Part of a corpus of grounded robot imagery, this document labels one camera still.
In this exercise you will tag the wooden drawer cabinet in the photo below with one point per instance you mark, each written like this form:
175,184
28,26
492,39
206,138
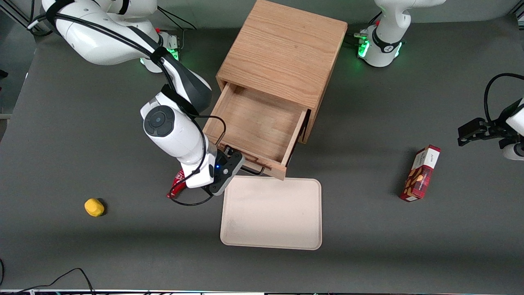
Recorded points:
282,49

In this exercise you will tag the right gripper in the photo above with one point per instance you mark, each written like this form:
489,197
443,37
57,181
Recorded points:
229,150

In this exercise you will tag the cream plastic tray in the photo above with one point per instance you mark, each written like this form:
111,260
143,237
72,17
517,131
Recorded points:
270,213

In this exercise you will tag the red snack packet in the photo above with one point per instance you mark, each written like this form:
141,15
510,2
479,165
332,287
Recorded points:
177,184

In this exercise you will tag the wooden drawer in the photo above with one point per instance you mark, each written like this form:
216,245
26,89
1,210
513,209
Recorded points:
254,123

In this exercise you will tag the dark aluminium frame rail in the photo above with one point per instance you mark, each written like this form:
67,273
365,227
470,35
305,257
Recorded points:
12,14

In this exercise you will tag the red tartan cookie box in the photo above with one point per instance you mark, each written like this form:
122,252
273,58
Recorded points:
419,176

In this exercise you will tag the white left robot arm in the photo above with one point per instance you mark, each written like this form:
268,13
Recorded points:
385,45

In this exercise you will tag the yellow lemon toy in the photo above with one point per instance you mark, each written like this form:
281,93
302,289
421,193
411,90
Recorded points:
94,207

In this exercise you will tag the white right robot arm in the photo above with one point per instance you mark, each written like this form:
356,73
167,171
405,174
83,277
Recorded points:
172,135

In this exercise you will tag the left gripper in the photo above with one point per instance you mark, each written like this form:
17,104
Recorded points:
498,126

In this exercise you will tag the white connector box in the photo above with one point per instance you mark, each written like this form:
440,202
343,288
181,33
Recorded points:
172,41

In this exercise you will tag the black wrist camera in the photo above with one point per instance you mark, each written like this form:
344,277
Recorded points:
218,166

